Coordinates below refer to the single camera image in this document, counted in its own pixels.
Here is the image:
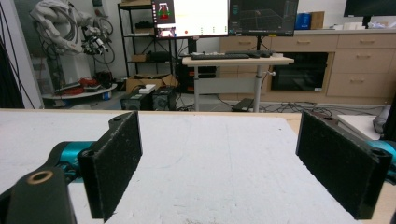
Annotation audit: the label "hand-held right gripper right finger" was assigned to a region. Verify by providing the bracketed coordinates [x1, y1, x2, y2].
[295, 110, 393, 220]

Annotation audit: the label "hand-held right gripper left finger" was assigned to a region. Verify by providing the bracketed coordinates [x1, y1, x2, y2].
[78, 110, 143, 222]

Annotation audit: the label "white slab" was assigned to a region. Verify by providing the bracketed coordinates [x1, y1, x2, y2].
[336, 114, 383, 142]

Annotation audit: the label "grey cloth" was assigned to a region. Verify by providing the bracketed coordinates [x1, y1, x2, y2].
[373, 105, 392, 135]

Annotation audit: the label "black computer tower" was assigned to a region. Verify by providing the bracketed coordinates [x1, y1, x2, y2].
[120, 86, 177, 112]

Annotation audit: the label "round white platform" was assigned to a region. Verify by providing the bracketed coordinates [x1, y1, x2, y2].
[41, 82, 119, 101]

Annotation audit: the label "open cardboard box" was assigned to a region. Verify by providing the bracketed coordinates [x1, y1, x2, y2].
[125, 73, 179, 93]

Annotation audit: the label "white foam board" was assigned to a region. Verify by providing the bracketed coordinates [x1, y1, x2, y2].
[0, 110, 363, 224]

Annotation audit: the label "light wooden cabinet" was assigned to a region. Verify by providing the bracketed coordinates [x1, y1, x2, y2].
[219, 28, 396, 105]

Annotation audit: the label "black flat device on floor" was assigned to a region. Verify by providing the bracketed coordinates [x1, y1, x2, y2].
[231, 97, 255, 113]

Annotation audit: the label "black metal shelf rack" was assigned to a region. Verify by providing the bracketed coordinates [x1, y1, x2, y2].
[117, 2, 176, 78]

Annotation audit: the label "black keyboard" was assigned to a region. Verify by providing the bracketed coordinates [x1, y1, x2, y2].
[225, 49, 276, 59]
[191, 53, 250, 61]

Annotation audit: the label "light wooden standing desk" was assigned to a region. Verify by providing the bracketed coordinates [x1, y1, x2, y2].
[181, 55, 295, 113]

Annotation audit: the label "small brown cardboard box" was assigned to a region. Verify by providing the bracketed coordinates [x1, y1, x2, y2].
[310, 10, 326, 31]

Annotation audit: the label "blue box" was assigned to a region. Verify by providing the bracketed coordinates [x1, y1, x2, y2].
[294, 12, 312, 31]

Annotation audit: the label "black monitor on counter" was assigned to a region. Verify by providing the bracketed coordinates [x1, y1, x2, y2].
[343, 0, 396, 29]

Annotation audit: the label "bright computer monitor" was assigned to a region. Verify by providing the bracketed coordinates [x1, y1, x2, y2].
[151, 0, 230, 40]

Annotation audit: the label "dark computer monitor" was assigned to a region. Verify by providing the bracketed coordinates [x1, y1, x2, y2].
[228, 0, 300, 37]

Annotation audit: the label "floor cables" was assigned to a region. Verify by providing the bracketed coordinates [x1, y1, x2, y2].
[261, 101, 386, 119]

